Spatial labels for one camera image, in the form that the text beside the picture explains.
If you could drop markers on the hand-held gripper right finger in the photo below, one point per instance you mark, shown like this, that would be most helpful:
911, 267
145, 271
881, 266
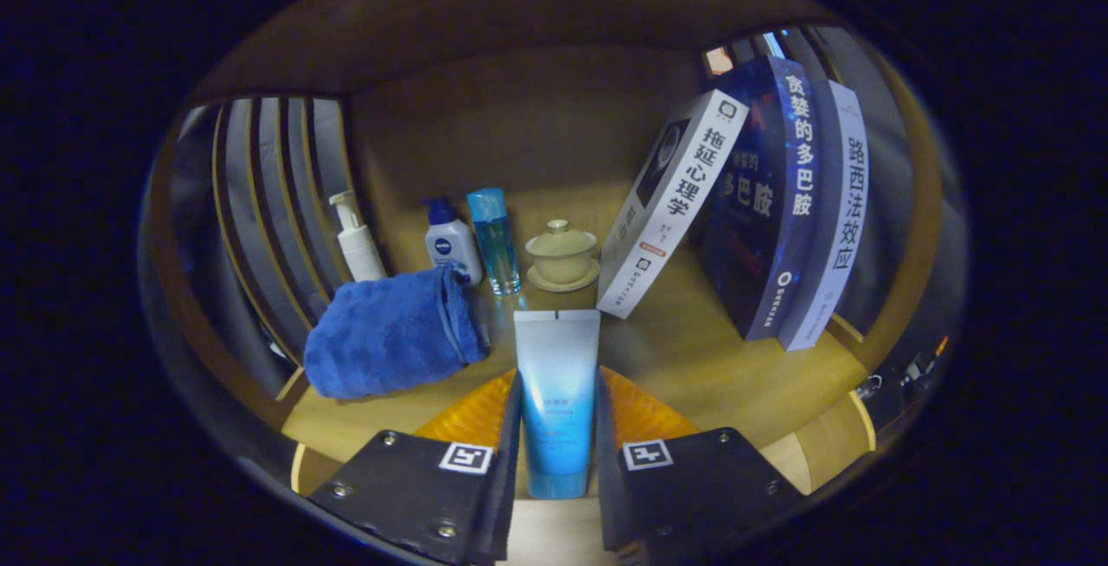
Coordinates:
606, 497

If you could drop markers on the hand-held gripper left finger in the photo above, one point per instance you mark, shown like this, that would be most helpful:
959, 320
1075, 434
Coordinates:
509, 497

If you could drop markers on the light blue tube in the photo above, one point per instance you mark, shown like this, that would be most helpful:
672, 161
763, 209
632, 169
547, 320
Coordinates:
557, 393

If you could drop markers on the wooden countertop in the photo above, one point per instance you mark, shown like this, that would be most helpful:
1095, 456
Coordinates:
692, 358

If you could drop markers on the wooden cabinet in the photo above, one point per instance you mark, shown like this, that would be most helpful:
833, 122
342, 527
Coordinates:
519, 116

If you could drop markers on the blue rolled towel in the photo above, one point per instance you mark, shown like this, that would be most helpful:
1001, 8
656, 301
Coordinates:
389, 337

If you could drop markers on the cream lidded teacup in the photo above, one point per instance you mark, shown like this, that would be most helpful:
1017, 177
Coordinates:
563, 259

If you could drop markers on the clear blue bottle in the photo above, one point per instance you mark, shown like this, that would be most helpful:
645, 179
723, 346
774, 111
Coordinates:
495, 246

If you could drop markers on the white lotion bottle blue cap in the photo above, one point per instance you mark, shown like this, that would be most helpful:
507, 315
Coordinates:
450, 246

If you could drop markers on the white pump bottle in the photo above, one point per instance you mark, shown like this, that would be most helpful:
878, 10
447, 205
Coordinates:
359, 254

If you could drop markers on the white book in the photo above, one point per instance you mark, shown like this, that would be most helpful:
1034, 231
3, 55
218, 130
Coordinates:
675, 202

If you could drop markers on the dark blue book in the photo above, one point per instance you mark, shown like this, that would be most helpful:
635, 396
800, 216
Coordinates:
762, 228

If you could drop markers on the black device with orange tip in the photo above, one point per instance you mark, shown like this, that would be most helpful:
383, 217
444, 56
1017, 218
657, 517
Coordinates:
909, 371

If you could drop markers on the pale lavender book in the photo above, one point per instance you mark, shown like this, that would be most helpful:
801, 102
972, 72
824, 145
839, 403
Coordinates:
844, 220

